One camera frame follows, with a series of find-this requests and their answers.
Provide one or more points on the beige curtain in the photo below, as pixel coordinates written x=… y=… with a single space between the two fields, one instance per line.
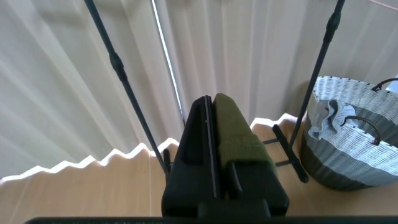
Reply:
x=62 y=77

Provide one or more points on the white laundry basket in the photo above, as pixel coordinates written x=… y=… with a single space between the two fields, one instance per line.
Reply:
x=348 y=155

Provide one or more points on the green printed shirt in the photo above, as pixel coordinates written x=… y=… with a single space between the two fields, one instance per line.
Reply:
x=236 y=133

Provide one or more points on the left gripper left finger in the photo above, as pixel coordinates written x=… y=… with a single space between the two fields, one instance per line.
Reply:
x=186 y=180

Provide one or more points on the pale grey garment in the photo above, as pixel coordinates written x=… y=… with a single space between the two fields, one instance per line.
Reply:
x=326 y=118

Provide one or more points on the black clothes rack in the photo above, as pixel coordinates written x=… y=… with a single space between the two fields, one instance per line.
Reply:
x=116 y=62

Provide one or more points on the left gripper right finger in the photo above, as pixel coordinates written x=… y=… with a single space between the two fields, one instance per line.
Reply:
x=261 y=186

